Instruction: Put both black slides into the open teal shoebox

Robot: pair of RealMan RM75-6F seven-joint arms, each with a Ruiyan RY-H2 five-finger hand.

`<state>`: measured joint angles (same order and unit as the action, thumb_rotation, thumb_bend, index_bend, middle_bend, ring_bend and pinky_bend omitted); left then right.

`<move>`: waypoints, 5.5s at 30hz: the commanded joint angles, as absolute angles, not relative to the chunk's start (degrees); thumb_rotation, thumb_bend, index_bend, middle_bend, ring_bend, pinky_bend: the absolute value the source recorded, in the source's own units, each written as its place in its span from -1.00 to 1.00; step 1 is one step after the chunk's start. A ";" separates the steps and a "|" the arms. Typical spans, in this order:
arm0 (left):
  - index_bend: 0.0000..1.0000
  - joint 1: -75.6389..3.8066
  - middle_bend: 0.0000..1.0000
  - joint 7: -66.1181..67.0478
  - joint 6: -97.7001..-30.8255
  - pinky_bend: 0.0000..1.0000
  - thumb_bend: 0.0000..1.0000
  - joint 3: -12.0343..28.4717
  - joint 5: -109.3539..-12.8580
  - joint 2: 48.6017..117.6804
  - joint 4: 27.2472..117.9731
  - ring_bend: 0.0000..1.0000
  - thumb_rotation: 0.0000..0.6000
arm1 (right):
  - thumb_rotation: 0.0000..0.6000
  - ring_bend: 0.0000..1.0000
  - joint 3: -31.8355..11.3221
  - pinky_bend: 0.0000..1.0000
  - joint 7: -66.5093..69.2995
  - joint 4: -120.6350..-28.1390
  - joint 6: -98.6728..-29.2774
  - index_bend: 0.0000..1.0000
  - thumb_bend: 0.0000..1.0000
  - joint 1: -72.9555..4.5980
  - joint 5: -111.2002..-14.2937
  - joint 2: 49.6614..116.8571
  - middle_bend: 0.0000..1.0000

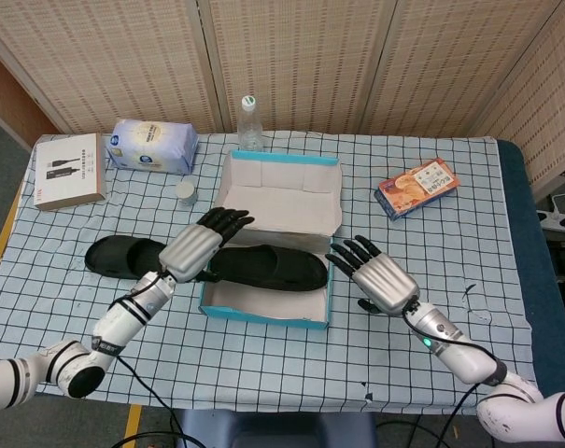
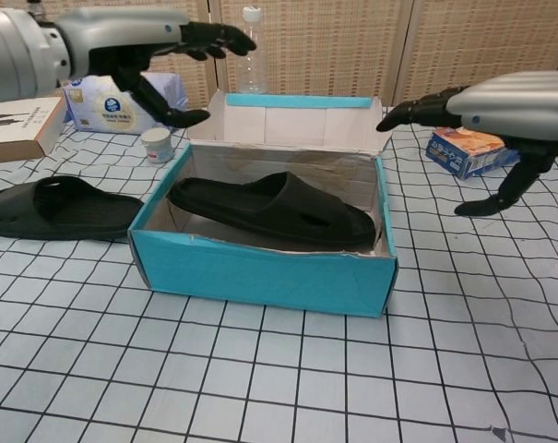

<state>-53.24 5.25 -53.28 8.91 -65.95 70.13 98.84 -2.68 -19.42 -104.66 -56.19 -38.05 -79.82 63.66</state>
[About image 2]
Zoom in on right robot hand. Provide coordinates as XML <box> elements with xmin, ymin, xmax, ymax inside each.
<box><xmin>375</xmin><ymin>68</ymin><xmax>558</xmax><ymax>218</ymax></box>

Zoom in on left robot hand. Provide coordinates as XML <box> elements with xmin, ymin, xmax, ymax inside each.
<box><xmin>59</xmin><ymin>7</ymin><xmax>259</xmax><ymax>128</ymax></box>

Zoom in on black slipper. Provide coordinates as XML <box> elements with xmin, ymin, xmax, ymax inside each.
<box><xmin>0</xmin><ymin>174</ymin><xmax>145</xmax><ymax>241</ymax></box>
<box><xmin>166</xmin><ymin>171</ymin><xmax>376</xmax><ymax>254</ymax></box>

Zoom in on blue cardboard shoe box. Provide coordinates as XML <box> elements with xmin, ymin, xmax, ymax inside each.
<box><xmin>128</xmin><ymin>90</ymin><xmax>398</xmax><ymax>318</ymax></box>

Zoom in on white blue tissue pack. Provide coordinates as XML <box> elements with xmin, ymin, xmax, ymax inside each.
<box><xmin>61</xmin><ymin>71</ymin><xmax>190</xmax><ymax>136</ymax></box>

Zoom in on orange blue snack box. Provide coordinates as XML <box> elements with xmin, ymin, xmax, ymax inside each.
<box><xmin>424</xmin><ymin>126</ymin><xmax>522</xmax><ymax>181</ymax></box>

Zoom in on small white jar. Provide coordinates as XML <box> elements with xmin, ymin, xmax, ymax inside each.
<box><xmin>140</xmin><ymin>127</ymin><xmax>174</xmax><ymax>166</ymax></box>

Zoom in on clear plastic bottle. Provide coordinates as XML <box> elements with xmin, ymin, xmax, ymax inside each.
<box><xmin>238</xmin><ymin>6</ymin><xmax>269</xmax><ymax>96</ymax></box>

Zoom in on woven folding screen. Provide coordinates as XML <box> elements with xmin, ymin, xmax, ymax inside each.
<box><xmin>0</xmin><ymin>0</ymin><xmax>558</xmax><ymax>112</ymax></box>

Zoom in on blue checkered tablecloth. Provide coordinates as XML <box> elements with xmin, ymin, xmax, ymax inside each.
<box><xmin>0</xmin><ymin>104</ymin><xmax>558</xmax><ymax>443</ymax></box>

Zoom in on white cable product box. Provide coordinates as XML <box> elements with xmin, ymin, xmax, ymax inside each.
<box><xmin>0</xmin><ymin>95</ymin><xmax>68</xmax><ymax>165</ymax></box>

